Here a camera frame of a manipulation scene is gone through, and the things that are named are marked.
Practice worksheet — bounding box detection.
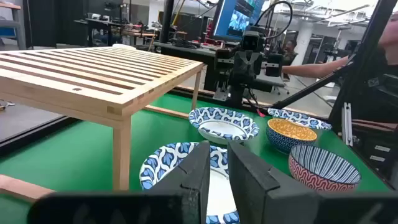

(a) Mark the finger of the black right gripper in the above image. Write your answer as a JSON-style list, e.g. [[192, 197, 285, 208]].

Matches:
[[233, 55, 249, 85], [248, 55, 263, 85]]

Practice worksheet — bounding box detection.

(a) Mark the navy diamond-pattern ceramic bowl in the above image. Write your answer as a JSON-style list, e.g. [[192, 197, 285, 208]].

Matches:
[[266, 118, 318, 155]]

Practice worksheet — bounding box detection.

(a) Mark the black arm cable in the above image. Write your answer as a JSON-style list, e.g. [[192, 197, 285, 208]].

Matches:
[[254, 1, 294, 40]]

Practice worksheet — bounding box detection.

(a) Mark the blue-screen computer monitor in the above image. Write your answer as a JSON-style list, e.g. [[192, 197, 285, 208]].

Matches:
[[211, 0, 265, 43]]

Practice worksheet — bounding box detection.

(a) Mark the white flat round object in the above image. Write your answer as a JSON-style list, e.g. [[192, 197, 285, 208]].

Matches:
[[111, 43, 137, 51]]

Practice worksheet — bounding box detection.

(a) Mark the white metal base bracket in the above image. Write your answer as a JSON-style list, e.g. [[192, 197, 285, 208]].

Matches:
[[213, 86, 230, 102]]

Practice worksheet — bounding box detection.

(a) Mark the black equipment box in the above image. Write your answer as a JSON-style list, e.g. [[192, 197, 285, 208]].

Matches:
[[351, 74, 398, 187]]

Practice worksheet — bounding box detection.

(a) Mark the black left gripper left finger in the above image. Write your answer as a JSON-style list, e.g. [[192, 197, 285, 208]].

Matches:
[[27, 140, 211, 224]]

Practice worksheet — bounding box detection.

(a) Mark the black cable bundle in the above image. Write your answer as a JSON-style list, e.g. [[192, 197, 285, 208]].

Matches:
[[169, 37, 198, 50]]

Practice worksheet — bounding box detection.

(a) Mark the silver frame hinge bracket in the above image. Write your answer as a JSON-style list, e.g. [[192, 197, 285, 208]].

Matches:
[[341, 101, 354, 147]]

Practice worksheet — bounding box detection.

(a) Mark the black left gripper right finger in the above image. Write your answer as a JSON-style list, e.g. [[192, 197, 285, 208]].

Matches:
[[228, 142, 398, 224]]

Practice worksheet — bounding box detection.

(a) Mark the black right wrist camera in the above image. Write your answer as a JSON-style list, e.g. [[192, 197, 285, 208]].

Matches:
[[241, 30, 265, 52]]

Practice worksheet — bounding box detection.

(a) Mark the red zigzag-pattern ceramic bowl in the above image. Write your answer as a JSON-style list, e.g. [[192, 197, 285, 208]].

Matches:
[[288, 144, 362, 192]]

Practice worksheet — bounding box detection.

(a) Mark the black background table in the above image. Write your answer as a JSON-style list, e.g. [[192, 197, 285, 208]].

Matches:
[[74, 17, 125, 47]]

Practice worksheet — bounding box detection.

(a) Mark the black metal rig frame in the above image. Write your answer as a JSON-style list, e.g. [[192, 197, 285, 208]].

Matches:
[[269, 0, 398, 125]]

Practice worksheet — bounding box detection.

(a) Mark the person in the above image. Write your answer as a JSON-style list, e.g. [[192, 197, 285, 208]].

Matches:
[[281, 39, 299, 66], [377, 11, 398, 66]]

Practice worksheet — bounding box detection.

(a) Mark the wooden slatted shelf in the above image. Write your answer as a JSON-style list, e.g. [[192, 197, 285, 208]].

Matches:
[[0, 45, 206, 202]]

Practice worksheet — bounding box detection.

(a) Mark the wooden background table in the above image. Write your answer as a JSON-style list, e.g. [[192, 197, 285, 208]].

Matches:
[[121, 29, 156, 47]]

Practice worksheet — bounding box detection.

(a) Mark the small metal object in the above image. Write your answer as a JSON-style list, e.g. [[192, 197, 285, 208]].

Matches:
[[0, 99, 16, 111]]

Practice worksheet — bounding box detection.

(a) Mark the black vertical pole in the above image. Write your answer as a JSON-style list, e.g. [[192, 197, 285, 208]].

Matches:
[[159, 0, 175, 44]]

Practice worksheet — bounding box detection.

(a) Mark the grey workbench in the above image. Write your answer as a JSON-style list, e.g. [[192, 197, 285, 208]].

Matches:
[[0, 1, 27, 50]]

